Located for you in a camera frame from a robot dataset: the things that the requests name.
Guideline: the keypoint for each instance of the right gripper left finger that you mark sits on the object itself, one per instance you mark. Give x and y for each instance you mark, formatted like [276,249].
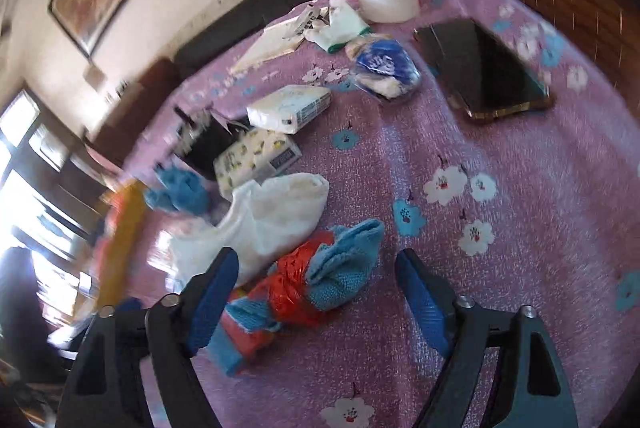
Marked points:
[105,386]

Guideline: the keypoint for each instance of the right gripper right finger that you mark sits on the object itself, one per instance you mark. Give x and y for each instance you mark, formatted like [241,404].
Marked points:
[529,387]

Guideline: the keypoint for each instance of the small blue cloth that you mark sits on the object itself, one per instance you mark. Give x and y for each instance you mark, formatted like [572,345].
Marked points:
[180,191]

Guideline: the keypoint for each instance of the white towel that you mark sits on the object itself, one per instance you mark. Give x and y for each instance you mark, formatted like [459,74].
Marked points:
[264,222]

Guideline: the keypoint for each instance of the blue cloth with red bag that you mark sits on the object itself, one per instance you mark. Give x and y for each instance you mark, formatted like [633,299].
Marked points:
[301,289]

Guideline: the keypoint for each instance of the lemon print tissue pack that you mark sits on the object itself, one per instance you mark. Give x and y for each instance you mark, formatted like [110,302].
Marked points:
[258,155]

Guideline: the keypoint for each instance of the white tissue pack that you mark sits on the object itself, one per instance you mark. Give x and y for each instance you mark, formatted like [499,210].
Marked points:
[289,109]

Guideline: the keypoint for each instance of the yellow edged cardboard tray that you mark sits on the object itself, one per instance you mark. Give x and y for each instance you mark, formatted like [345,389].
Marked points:
[113,251]

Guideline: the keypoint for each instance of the purple floral tablecloth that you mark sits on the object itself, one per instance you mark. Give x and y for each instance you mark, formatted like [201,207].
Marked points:
[540,209]

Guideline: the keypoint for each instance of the black smartphone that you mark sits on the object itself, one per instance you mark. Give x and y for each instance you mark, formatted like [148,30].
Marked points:
[483,75]

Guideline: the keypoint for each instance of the blue white tissue bag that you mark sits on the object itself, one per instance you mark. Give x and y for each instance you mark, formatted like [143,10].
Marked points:
[382,67]

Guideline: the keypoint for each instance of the white paper booklet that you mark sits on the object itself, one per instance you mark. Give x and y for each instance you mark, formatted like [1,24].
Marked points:
[280,39]

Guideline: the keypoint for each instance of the white work glove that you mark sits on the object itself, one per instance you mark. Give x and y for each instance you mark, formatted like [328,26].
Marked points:
[332,27]

